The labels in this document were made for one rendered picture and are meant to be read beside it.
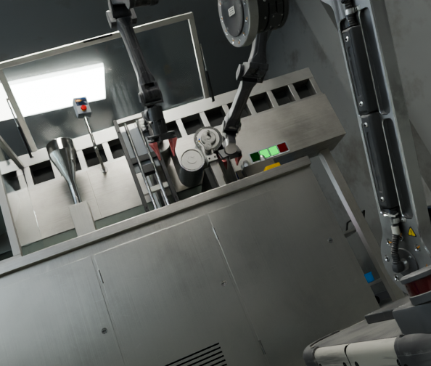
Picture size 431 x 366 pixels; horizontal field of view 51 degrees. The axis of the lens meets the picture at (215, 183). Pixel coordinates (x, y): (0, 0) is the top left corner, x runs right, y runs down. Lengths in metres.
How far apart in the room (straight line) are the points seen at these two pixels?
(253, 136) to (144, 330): 1.40
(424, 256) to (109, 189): 1.98
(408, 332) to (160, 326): 1.22
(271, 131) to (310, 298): 1.20
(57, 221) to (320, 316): 1.46
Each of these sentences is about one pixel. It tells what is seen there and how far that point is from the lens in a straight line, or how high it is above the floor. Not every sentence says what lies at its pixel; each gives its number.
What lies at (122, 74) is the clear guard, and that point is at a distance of 2.71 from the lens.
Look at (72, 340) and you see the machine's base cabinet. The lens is 1.87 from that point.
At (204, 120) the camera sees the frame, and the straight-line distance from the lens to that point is 2.77.
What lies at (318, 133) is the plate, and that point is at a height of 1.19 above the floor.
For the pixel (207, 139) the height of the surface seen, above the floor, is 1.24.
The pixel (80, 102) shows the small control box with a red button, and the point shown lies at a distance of 2.49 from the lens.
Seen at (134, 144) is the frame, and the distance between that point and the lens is 2.22.
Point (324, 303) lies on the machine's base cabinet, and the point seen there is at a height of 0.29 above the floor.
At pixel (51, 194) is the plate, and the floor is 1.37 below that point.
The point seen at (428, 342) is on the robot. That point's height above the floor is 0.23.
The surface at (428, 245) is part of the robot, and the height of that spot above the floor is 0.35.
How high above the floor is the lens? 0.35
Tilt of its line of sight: 17 degrees up
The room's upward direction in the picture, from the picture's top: 23 degrees counter-clockwise
